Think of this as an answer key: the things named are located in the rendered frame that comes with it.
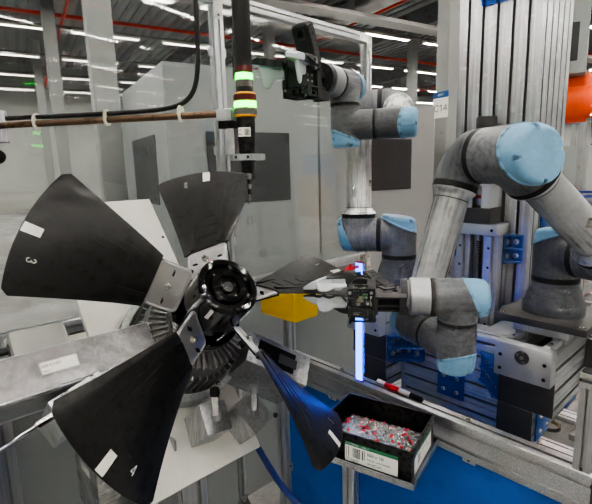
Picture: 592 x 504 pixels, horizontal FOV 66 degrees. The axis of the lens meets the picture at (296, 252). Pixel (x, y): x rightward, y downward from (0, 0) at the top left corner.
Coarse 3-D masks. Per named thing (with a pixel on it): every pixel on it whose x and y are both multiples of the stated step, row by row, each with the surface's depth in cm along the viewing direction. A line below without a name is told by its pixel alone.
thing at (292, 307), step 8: (280, 296) 138; (288, 296) 135; (296, 296) 134; (264, 304) 144; (272, 304) 141; (280, 304) 138; (288, 304) 136; (296, 304) 134; (304, 304) 137; (312, 304) 139; (264, 312) 145; (272, 312) 142; (280, 312) 139; (288, 312) 136; (296, 312) 135; (304, 312) 137; (312, 312) 140; (288, 320) 137; (296, 320) 135
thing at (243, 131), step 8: (240, 120) 87; (248, 120) 87; (240, 128) 88; (248, 128) 87; (240, 136) 88; (248, 136) 88; (240, 144) 88; (248, 144) 88; (240, 152) 89; (248, 152) 88; (248, 160) 89; (248, 168) 89
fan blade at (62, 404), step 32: (160, 352) 73; (96, 384) 63; (128, 384) 67; (160, 384) 72; (64, 416) 60; (96, 416) 63; (128, 416) 67; (160, 416) 73; (96, 448) 62; (128, 448) 66; (160, 448) 72; (128, 480) 65
